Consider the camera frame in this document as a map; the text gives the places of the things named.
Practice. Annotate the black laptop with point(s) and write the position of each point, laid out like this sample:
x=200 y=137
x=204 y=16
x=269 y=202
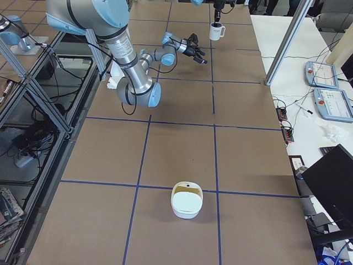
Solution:
x=330 y=181

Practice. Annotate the black white marker pen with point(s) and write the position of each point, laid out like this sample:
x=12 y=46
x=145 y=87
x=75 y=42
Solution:
x=297 y=103

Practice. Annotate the crumpled white tissue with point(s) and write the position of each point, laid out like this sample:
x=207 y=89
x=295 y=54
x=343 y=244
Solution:
x=334 y=133

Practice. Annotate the lower teach pendant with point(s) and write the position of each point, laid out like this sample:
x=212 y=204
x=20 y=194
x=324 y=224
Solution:
x=333 y=104

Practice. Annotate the upper teach pendant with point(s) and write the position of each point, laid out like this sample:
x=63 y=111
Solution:
x=319 y=74

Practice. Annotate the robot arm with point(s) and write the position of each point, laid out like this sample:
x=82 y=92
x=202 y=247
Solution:
x=109 y=21
x=199 y=2

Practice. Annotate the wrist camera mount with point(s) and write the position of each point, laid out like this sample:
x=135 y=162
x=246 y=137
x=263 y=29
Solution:
x=192 y=40

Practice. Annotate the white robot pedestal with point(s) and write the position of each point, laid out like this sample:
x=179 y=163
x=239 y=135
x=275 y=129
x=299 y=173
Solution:
x=116 y=75

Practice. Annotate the teach pendant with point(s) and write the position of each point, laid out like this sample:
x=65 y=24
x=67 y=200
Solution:
x=319 y=74
x=333 y=104

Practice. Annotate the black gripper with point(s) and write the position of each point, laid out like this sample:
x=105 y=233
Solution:
x=188 y=51
x=218 y=13

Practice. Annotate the white mug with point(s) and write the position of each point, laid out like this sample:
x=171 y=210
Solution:
x=217 y=31

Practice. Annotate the aluminium frame post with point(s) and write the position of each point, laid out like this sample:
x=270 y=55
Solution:
x=293 y=28

